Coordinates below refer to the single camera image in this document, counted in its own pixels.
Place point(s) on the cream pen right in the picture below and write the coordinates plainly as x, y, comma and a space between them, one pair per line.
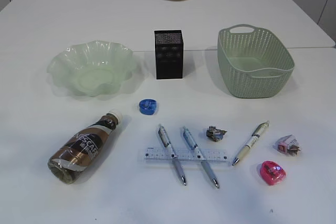
255, 136

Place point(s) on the blue grey pen middle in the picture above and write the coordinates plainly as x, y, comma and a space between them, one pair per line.
198, 152

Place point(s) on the pink paper ball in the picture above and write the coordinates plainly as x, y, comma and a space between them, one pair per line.
287, 145

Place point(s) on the Nescafe coffee bottle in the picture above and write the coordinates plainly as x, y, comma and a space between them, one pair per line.
78, 153

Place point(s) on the pink pencil sharpener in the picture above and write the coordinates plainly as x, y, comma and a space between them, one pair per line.
272, 173

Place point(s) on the green wavy glass plate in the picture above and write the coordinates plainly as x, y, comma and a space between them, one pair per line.
93, 68

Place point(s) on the grey pen left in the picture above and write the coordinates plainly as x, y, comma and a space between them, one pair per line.
172, 154

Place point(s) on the black mesh pen holder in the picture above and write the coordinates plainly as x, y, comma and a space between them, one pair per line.
169, 48

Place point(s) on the green plastic woven basket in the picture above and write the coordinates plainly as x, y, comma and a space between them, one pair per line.
253, 65

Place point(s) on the blue pencil sharpener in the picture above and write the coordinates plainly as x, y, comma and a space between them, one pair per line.
148, 106

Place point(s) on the clear plastic ruler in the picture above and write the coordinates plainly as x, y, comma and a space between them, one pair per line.
185, 155

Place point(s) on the grey paper ball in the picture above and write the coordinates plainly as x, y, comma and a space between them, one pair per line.
215, 134

